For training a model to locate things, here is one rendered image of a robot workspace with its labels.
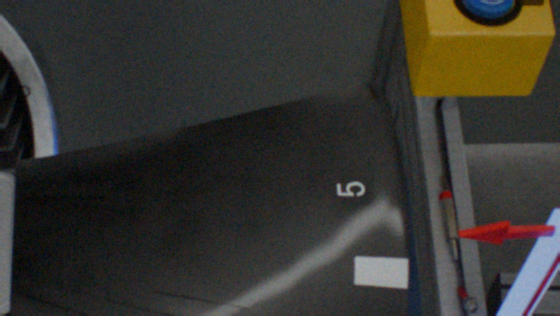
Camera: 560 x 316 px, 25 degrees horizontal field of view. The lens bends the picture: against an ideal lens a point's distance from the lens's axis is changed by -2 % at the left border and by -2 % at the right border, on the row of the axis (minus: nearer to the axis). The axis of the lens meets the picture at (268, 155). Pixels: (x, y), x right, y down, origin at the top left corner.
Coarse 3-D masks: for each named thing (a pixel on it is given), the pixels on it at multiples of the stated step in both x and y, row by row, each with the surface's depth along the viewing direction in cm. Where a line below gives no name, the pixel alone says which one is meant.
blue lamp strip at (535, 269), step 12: (552, 216) 73; (540, 240) 76; (552, 240) 73; (540, 252) 76; (552, 252) 73; (528, 264) 79; (540, 264) 76; (528, 276) 79; (540, 276) 76; (516, 288) 81; (528, 288) 79; (516, 300) 82; (528, 300) 79; (504, 312) 85; (516, 312) 82
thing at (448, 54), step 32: (416, 0) 97; (448, 0) 94; (544, 0) 95; (416, 32) 97; (448, 32) 93; (480, 32) 93; (512, 32) 93; (544, 32) 93; (416, 64) 98; (448, 64) 96; (480, 64) 96; (512, 64) 97; (416, 96) 100
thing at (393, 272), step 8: (360, 264) 73; (368, 264) 73; (376, 264) 73; (384, 264) 73; (392, 264) 73; (400, 264) 73; (360, 272) 73; (368, 272) 73; (376, 272) 73; (384, 272) 73; (392, 272) 73; (400, 272) 73; (360, 280) 73; (368, 280) 73; (376, 280) 73; (384, 280) 73; (392, 280) 73; (400, 280) 73
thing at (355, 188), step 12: (336, 180) 74; (348, 180) 74; (360, 180) 74; (336, 192) 74; (348, 192) 74; (360, 192) 74; (372, 192) 74; (336, 204) 73; (348, 204) 74; (360, 204) 74; (372, 204) 74
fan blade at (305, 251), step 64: (192, 128) 75; (256, 128) 75; (320, 128) 75; (384, 128) 75; (64, 192) 71; (128, 192) 72; (192, 192) 73; (256, 192) 73; (320, 192) 74; (384, 192) 74; (64, 256) 70; (128, 256) 70; (192, 256) 71; (256, 256) 72; (320, 256) 72; (384, 256) 73
